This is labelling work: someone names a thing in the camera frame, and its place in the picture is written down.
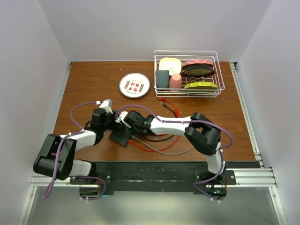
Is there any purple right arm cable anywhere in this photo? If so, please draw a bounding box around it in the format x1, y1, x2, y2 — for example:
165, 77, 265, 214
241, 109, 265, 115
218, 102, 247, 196
114, 105, 234, 202

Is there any black network switch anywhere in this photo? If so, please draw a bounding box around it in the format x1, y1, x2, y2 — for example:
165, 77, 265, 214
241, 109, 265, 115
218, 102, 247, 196
109, 126, 134, 147

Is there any pink cup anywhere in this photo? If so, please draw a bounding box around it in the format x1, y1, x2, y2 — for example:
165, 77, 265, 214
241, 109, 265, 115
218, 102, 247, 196
169, 74, 182, 89

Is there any pink plate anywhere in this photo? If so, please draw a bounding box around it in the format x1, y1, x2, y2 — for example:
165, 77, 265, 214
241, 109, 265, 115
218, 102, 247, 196
181, 59, 213, 69

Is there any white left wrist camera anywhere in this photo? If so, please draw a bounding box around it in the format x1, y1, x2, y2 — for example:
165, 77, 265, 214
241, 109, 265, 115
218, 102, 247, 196
99, 99, 113, 114

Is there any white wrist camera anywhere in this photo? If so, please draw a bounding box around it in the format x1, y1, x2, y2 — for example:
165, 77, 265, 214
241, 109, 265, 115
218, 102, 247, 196
99, 99, 113, 114
115, 111, 131, 128

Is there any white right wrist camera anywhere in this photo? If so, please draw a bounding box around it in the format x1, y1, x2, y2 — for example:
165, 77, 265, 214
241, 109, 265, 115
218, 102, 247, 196
115, 111, 131, 128

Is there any yellow-green plate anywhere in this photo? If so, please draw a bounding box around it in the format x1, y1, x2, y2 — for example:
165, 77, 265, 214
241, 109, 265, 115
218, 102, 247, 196
184, 82, 218, 90

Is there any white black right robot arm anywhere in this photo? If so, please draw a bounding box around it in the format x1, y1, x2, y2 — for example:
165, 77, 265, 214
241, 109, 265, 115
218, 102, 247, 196
116, 111, 225, 184

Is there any white wire dish rack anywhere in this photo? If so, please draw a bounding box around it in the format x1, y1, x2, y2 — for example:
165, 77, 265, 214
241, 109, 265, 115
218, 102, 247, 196
153, 50, 225, 98

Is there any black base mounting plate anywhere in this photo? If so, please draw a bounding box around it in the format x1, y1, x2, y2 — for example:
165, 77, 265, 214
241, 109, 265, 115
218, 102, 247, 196
70, 161, 236, 196

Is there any grey ethernet cable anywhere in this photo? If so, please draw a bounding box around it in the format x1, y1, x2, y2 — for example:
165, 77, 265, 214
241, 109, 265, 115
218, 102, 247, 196
131, 135, 195, 157

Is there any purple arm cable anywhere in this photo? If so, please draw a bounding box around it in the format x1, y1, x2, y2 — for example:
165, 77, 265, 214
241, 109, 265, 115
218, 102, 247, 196
114, 105, 234, 202
42, 100, 107, 200

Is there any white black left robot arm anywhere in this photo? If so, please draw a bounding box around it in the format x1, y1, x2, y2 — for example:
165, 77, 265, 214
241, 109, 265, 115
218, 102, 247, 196
33, 108, 116, 184

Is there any aluminium frame rail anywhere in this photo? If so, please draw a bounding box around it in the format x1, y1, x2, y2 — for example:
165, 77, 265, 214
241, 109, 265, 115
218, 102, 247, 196
229, 62, 288, 225

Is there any cream square bowl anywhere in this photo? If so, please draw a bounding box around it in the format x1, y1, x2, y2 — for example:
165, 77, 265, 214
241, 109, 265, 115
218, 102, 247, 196
158, 57, 182, 75

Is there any white patterned round plate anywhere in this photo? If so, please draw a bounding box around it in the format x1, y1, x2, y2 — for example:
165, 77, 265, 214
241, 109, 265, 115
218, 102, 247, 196
119, 73, 150, 98

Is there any dark teal cup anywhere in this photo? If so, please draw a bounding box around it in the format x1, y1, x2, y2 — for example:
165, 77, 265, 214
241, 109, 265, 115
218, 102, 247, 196
155, 70, 169, 89

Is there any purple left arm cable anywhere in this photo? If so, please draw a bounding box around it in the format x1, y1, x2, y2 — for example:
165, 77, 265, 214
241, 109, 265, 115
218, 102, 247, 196
42, 100, 107, 200

